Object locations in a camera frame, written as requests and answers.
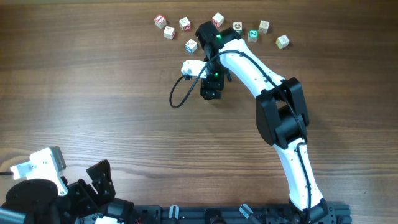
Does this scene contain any red-sided block top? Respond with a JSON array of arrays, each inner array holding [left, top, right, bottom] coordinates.
[[211, 12, 224, 27]]

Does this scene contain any plain wooden block right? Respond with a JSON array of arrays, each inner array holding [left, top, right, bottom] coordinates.
[[258, 20, 270, 34]]

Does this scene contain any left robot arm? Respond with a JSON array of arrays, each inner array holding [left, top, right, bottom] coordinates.
[[1, 160, 142, 224]]

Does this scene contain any plain top block left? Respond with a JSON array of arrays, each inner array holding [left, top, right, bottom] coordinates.
[[164, 26, 175, 40]]

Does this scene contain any green Z letter block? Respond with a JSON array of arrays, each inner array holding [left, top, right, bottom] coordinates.
[[247, 30, 259, 42]]

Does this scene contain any blue-sided wooden block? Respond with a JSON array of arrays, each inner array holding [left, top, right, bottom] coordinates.
[[185, 39, 198, 54]]

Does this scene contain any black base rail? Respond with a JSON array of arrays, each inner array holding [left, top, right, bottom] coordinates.
[[132, 203, 353, 224]]

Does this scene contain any block with red side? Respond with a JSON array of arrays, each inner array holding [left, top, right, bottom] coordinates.
[[179, 17, 192, 32]]

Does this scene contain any yellow wooden block far right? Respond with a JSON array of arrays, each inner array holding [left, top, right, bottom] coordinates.
[[275, 35, 290, 49]]

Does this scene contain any red I letter block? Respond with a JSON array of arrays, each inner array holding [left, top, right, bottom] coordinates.
[[154, 14, 167, 29]]

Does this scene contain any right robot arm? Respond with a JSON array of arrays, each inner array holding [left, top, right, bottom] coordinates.
[[194, 21, 328, 223]]

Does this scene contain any block with dark picture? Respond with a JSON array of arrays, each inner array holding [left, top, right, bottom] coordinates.
[[233, 22, 243, 34]]

